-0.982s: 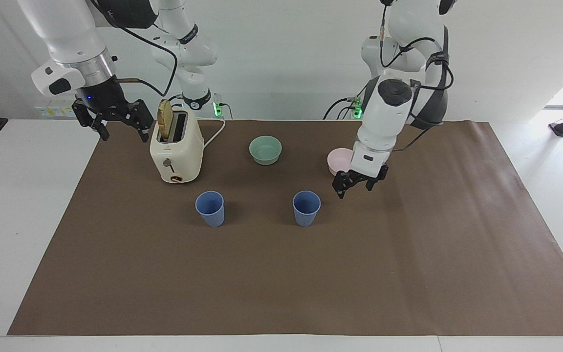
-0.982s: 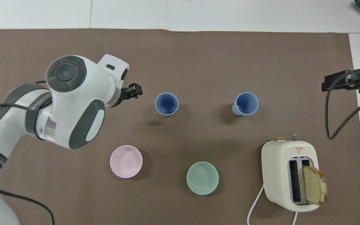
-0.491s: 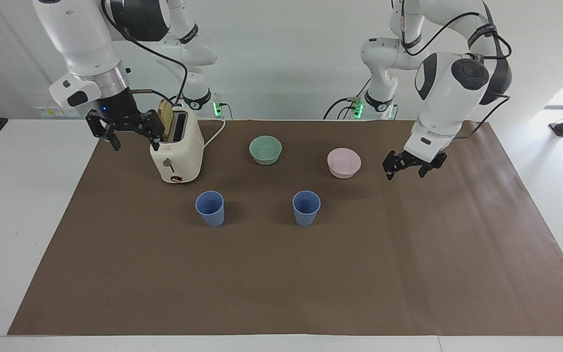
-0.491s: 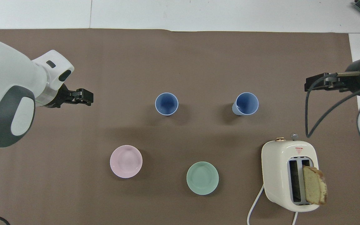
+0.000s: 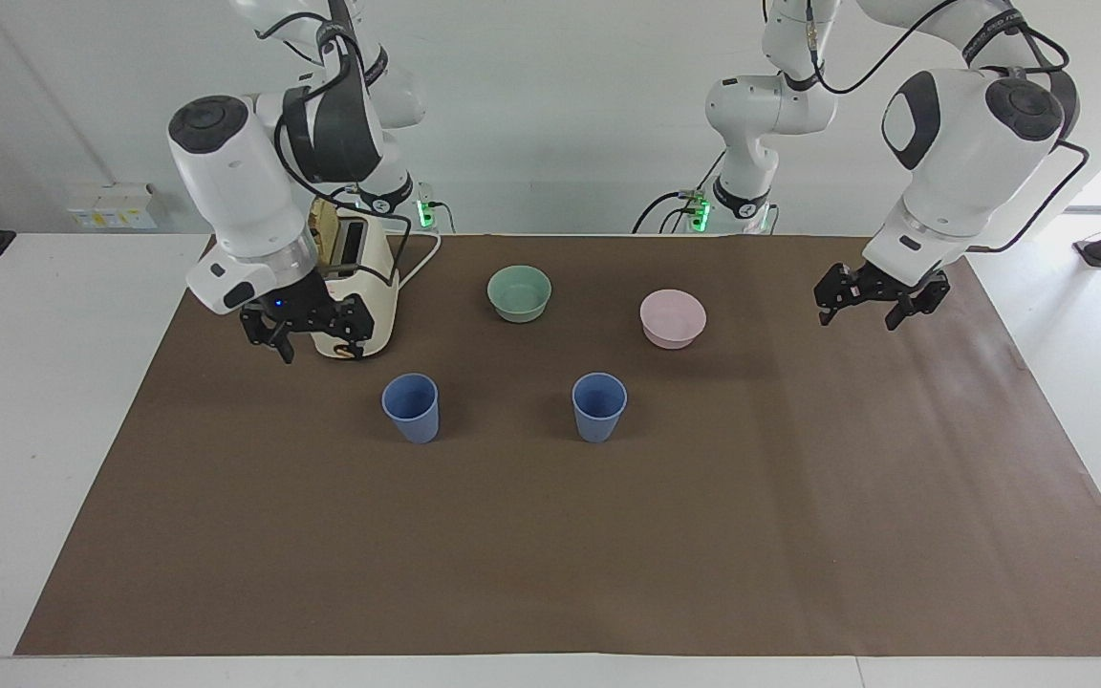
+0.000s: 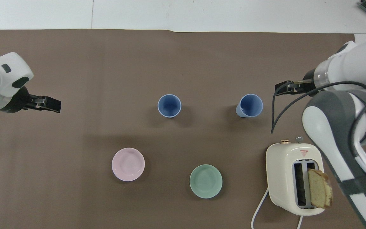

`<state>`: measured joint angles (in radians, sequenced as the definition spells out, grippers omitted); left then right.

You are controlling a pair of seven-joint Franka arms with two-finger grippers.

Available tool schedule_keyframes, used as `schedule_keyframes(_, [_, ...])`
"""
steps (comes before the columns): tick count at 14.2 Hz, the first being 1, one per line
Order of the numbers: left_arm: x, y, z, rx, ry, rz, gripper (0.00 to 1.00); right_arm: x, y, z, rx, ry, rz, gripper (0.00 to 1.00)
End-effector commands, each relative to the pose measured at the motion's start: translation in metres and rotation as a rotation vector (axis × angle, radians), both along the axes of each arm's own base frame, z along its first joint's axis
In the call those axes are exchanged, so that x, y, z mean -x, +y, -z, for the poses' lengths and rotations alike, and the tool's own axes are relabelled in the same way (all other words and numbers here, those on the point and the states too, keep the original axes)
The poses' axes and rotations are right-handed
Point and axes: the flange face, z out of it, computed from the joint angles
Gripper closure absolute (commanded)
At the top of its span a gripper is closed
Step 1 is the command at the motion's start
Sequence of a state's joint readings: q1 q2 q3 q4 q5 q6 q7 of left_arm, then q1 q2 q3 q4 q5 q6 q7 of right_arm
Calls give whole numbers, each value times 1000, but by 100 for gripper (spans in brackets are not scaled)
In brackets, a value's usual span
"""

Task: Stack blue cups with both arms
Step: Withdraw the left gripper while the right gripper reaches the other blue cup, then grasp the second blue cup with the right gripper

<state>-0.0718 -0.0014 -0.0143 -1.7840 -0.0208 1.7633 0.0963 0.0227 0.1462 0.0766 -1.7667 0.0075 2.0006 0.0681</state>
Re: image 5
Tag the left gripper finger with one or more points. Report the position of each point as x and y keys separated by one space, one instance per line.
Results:
x=923 y=301
x=832 y=291

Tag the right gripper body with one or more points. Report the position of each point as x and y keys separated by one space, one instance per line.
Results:
x=300 y=304

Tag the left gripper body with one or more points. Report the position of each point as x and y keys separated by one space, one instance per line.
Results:
x=885 y=287

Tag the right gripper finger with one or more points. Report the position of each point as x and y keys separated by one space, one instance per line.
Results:
x=269 y=330
x=357 y=320

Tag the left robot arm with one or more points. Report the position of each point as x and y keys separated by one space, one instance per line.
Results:
x=966 y=143

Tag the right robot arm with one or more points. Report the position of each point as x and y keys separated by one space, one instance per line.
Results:
x=235 y=182

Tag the cream toaster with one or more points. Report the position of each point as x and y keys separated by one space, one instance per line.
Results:
x=374 y=287

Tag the blue cup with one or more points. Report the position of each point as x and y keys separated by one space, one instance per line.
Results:
x=599 y=407
x=411 y=407

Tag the pink bowl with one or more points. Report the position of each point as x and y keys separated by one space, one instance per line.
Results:
x=673 y=318

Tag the green bowl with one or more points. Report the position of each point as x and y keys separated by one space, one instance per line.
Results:
x=519 y=292

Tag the white wall socket box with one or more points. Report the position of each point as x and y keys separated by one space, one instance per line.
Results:
x=111 y=205

